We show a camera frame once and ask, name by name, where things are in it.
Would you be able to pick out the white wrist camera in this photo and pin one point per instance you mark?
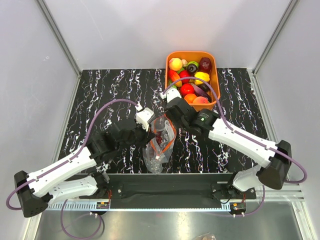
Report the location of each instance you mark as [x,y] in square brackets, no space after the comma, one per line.
[144,116]
[170,95]

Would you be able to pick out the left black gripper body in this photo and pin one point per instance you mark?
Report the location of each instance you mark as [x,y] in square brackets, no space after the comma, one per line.
[140,136]

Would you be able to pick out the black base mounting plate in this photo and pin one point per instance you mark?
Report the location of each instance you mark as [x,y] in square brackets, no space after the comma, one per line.
[208,185]

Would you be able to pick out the grey slotted cable duct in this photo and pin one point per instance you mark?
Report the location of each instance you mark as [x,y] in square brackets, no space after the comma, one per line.
[103,205]

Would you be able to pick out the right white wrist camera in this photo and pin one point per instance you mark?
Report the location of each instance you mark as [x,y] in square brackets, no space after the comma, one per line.
[170,95]

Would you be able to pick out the beige garlic bulb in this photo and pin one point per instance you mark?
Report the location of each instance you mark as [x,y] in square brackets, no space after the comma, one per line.
[184,62]

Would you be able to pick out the peach top fruit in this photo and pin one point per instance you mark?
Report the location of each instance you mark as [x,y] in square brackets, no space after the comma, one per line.
[175,64]

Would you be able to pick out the dark mangosteen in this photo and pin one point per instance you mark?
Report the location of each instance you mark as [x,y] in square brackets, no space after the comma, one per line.
[192,68]

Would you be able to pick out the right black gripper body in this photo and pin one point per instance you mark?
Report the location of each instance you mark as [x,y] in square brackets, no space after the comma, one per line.
[184,124]

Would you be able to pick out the peach front fruit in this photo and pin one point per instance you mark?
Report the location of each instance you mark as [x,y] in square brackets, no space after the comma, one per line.
[200,100]

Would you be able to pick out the red apple centre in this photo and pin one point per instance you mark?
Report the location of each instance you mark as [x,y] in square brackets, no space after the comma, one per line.
[184,74]

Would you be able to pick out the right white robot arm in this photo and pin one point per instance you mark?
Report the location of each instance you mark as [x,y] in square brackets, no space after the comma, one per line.
[272,164]

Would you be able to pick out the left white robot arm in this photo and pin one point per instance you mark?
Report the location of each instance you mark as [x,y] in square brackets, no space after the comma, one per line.
[37,190]

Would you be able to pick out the clear orange zip bag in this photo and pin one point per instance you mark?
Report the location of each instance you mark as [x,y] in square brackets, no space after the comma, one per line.
[160,148]

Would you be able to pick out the red orange mango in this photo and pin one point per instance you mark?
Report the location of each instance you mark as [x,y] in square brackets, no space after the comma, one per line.
[174,76]

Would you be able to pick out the red tomato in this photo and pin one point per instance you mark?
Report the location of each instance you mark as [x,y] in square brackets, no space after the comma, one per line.
[186,89]

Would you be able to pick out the purple eggplant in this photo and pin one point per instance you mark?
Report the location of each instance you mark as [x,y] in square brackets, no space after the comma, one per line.
[201,93]

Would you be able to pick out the peach fruit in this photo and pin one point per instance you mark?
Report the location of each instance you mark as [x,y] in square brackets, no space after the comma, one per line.
[200,100]
[175,64]

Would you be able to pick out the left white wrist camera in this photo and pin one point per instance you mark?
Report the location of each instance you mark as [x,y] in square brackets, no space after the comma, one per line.
[144,116]

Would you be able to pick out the yellow bell pepper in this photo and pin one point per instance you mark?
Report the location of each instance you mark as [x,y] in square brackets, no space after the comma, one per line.
[201,75]

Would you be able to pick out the dark red pomegranate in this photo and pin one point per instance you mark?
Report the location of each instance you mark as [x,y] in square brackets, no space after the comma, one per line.
[205,65]

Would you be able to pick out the orange plastic basket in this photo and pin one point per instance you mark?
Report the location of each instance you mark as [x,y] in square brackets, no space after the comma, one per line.
[196,56]

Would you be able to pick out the purple grape bunch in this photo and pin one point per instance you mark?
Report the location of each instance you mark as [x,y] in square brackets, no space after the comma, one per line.
[159,137]

